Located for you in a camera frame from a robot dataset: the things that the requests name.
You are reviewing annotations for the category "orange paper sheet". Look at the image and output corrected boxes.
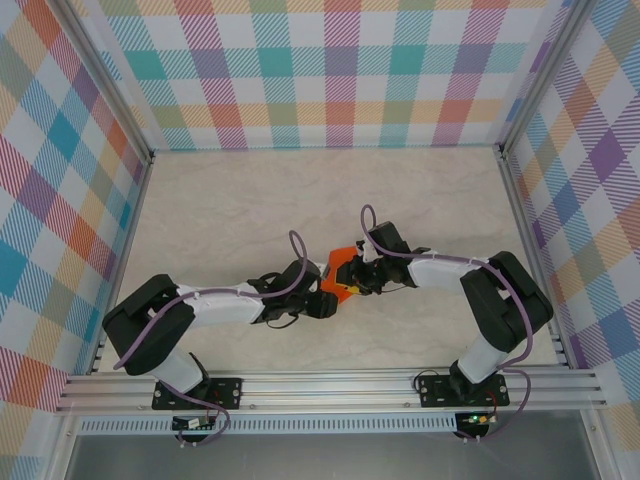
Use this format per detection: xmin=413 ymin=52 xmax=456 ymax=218
xmin=319 ymin=246 xmax=359 ymax=305

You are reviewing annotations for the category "grey metal panel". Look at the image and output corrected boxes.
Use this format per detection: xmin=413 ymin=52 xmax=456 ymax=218
xmin=64 ymin=432 xmax=601 ymax=480

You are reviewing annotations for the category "long aluminium mounting rail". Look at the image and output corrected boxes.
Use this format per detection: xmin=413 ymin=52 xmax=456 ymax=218
xmin=53 ymin=368 xmax=610 ymax=414

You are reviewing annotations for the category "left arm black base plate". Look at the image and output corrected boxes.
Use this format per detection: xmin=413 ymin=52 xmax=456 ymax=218
xmin=151 ymin=376 xmax=245 ymax=412

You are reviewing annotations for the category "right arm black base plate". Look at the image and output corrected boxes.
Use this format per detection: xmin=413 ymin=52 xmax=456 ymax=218
xmin=416 ymin=373 xmax=511 ymax=409

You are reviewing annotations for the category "slotted white cable duct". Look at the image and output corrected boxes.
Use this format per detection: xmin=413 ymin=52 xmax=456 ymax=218
xmin=77 ymin=417 xmax=460 ymax=436

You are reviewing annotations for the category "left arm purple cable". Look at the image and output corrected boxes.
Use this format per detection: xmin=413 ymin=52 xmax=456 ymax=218
xmin=113 ymin=229 xmax=310 ymax=447

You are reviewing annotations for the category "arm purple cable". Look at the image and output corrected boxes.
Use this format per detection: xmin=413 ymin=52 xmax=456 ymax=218
xmin=359 ymin=203 xmax=535 ymax=442
xmin=113 ymin=229 xmax=310 ymax=447

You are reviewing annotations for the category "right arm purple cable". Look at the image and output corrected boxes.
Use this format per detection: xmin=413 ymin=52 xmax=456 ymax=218
xmin=359 ymin=203 xmax=535 ymax=442

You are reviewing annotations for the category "aluminium corner post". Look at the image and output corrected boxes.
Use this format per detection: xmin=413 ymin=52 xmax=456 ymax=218
xmin=52 ymin=0 xmax=156 ymax=164
xmin=497 ymin=0 xmax=590 ymax=156

